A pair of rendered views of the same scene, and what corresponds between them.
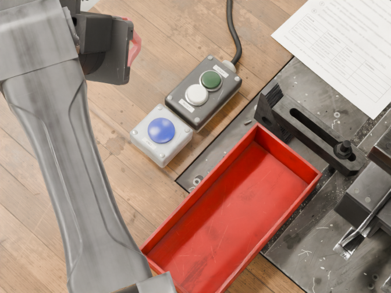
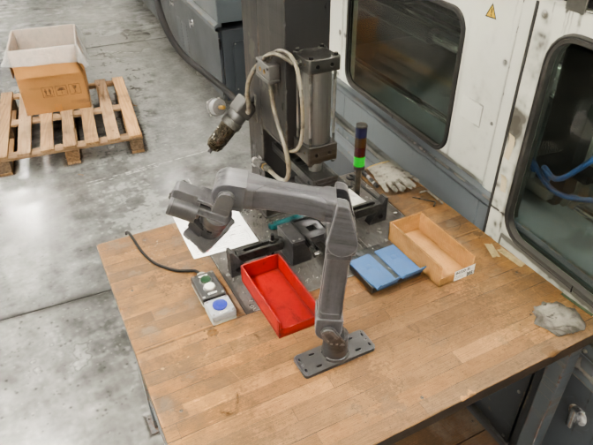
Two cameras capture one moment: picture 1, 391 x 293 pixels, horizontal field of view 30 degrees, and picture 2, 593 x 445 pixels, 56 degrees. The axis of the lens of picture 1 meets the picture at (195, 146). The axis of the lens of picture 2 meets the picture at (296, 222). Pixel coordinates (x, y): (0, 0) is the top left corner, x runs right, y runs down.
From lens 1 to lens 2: 0.95 m
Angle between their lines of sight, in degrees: 47
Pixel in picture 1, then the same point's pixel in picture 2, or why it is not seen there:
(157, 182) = (243, 320)
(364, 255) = (318, 262)
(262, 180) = (266, 282)
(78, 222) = (308, 192)
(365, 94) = (244, 239)
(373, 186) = (295, 236)
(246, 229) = (286, 295)
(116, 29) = not seen: hidden behind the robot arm
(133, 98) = (191, 318)
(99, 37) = not seen: hidden behind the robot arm
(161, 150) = (229, 308)
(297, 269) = (313, 285)
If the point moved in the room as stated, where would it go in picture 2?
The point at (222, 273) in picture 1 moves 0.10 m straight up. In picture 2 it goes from (303, 309) to (303, 282)
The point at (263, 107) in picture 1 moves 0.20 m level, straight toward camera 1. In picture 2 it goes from (234, 261) to (288, 291)
